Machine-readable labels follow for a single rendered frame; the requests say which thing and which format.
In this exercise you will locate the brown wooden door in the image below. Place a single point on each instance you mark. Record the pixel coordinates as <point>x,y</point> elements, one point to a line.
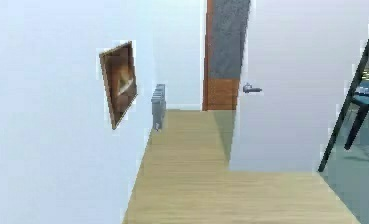
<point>221,95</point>

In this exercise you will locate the white room door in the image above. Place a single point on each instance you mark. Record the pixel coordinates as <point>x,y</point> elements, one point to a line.
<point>285,93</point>

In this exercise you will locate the dark teal table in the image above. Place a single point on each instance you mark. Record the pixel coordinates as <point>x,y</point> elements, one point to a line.
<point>360,106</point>

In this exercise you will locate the grey wall radiator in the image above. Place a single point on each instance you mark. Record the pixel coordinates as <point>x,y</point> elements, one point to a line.
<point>158,105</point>

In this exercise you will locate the brown framed wall picture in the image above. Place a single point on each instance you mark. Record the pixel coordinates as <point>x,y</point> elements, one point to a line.
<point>120,83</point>

